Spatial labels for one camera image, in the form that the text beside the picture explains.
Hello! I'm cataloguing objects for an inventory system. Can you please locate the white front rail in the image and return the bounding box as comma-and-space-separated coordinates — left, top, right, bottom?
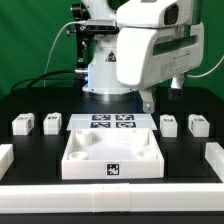
0, 183, 224, 214

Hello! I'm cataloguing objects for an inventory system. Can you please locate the left white rail piece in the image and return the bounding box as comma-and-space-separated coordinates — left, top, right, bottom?
0, 144, 14, 180

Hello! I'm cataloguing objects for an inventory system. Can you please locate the white rail piece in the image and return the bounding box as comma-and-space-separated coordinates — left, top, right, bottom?
205, 142, 224, 183
0, 144, 14, 180

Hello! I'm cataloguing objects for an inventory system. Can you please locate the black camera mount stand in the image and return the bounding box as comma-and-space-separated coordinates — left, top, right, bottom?
66, 3, 93, 85

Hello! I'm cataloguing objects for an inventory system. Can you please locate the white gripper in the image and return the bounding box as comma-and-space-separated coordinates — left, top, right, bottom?
116, 23, 204, 114

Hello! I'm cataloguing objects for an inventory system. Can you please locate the white cable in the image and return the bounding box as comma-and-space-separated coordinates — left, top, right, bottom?
43, 20, 88, 88

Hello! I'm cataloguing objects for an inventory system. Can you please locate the white square tabletop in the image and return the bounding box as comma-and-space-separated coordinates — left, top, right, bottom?
61, 128, 164, 180

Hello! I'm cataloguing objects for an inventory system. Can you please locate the white marker sheet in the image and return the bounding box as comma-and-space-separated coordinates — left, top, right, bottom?
67, 114, 157, 131

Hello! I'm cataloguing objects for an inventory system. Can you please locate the black depth camera bar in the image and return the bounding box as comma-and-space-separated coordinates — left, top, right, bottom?
85, 19, 119, 34

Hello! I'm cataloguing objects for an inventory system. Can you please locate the right white rail piece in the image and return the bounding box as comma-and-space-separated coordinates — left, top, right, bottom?
205, 142, 224, 183

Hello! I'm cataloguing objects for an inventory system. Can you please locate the black cable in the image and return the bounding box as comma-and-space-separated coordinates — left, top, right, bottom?
9, 69, 84, 94

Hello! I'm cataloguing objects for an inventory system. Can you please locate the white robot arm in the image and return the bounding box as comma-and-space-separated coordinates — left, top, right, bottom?
81, 0, 204, 113

